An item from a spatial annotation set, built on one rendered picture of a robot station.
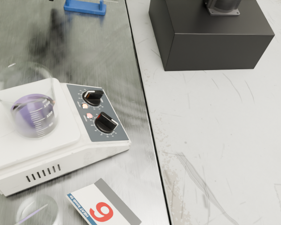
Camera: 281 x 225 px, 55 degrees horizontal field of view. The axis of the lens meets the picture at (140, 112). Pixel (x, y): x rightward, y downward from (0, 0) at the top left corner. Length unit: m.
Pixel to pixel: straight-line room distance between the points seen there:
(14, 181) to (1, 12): 0.45
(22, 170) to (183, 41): 0.36
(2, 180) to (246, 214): 0.35
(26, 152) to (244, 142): 0.37
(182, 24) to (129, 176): 0.30
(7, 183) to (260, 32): 0.51
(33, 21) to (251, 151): 0.54
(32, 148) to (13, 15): 0.42
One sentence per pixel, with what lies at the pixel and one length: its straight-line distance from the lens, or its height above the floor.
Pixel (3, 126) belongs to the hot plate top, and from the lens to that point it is 0.40.
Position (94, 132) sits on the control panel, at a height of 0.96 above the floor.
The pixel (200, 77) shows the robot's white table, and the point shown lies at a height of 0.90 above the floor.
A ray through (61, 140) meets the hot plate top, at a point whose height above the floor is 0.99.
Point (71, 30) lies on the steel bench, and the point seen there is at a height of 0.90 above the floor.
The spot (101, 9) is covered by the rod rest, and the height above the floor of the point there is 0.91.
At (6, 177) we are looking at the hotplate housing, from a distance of 0.39.
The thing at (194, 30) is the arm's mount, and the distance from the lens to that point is 0.54.
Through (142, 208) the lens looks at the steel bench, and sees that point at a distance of 0.43.
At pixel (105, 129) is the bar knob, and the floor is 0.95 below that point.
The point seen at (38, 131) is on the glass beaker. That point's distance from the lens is 0.36.
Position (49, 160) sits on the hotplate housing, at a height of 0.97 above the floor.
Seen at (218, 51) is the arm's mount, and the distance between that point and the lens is 0.59.
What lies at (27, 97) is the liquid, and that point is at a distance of 0.39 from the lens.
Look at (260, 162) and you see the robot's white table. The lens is 0.52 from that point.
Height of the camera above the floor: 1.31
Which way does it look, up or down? 53 degrees down
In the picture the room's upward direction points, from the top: 11 degrees clockwise
